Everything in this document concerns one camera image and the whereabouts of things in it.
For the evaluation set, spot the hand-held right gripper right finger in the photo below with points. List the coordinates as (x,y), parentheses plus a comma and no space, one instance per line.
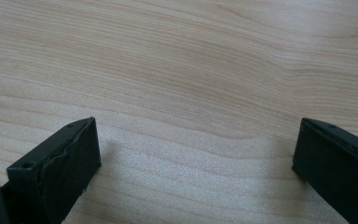
(335,168)

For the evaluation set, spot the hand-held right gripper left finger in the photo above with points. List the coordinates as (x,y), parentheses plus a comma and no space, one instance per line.
(62,168)

